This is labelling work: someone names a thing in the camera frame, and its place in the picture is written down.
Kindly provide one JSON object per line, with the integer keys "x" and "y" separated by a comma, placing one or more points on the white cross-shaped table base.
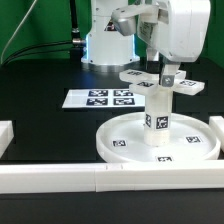
{"x": 147, "y": 84}

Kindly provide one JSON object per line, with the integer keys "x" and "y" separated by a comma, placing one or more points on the white round table top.
{"x": 126, "y": 139}

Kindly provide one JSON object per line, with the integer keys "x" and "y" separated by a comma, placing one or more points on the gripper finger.
{"x": 153, "y": 63}
{"x": 169, "y": 70}

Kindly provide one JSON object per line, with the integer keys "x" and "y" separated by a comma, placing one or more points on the white marker sheet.
{"x": 102, "y": 98}

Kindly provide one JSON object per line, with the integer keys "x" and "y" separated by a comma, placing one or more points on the white front fence bar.
{"x": 101, "y": 177}

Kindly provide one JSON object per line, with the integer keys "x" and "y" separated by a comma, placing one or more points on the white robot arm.
{"x": 110, "y": 41}

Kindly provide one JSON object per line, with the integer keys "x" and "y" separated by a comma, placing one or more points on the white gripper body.
{"x": 180, "y": 30}

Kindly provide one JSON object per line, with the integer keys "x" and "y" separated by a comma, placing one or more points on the white left fence block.
{"x": 6, "y": 135}

